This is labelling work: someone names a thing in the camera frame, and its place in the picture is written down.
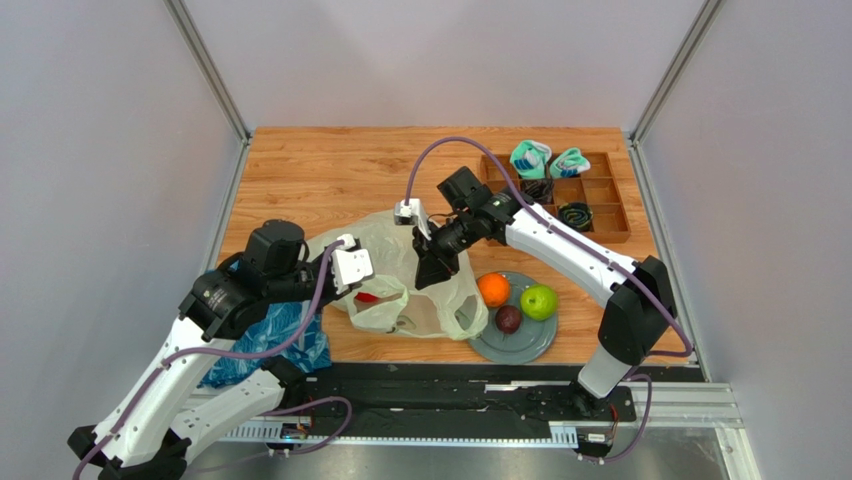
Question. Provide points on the blue leaf-pattern cloth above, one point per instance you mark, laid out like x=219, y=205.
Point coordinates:
x=279, y=346

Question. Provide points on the black rolled sock upper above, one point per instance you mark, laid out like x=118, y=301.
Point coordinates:
x=540, y=190

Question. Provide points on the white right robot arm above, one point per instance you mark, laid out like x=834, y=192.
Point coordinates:
x=636, y=295

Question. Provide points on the pale yellow plastic bag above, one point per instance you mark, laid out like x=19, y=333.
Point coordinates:
x=453, y=309

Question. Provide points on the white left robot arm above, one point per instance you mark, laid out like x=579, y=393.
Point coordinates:
x=151, y=434

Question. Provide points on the brown compartment tray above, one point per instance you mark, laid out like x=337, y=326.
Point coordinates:
x=596, y=187

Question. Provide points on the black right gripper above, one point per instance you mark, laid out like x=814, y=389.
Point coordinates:
x=431, y=248

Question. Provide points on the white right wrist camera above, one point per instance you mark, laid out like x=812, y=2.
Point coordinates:
x=412, y=213

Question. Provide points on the teal white sock right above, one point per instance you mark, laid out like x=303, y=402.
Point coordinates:
x=569, y=164

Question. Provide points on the teal white sock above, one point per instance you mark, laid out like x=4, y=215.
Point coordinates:
x=530, y=158
x=569, y=164

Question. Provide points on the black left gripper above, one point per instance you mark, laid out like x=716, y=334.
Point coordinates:
x=332, y=292

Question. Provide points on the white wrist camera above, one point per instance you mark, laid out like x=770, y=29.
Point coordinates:
x=412, y=213
x=351, y=264

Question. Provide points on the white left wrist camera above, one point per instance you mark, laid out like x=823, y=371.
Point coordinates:
x=351, y=264

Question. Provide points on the teal white sock left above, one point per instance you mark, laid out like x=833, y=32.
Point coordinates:
x=530, y=158

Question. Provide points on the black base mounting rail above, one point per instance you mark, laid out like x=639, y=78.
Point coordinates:
x=446, y=401

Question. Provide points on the red fake fruit in bag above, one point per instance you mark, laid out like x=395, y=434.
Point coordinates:
x=366, y=298

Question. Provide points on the green fake apple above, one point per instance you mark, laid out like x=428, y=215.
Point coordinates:
x=539, y=302

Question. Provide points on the grey round plate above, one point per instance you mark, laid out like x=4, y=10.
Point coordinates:
x=530, y=342

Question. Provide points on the orange fake orange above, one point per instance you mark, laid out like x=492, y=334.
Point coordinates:
x=494, y=288

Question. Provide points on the dark red fake plum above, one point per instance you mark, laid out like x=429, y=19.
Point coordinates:
x=508, y=319

